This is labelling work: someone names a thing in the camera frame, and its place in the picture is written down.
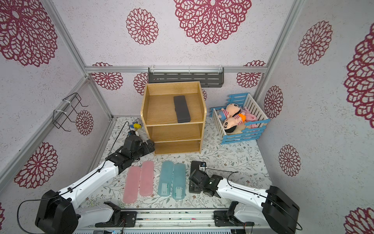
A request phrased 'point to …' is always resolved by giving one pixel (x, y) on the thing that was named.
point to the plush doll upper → (232, 110)
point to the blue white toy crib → (252, 131)
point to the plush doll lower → (230, 124)
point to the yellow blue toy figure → (136, 125)
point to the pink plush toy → (250, 116)
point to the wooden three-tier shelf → (174, 113)
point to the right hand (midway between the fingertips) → (201, 183)
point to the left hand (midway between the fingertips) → (149, 146)
